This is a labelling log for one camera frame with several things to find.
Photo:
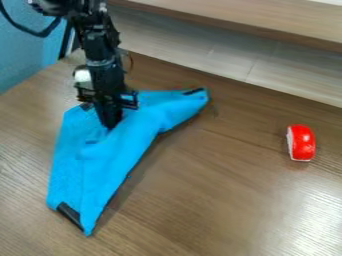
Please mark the blue cloth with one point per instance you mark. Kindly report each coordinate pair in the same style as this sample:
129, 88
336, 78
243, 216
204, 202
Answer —
115, 150

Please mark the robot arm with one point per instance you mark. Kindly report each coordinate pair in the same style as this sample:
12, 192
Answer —
95, 30

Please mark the red toy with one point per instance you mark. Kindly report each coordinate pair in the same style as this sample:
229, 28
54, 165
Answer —
301, 142

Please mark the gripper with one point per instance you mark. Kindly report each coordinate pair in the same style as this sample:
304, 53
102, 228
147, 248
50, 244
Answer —
102, 83

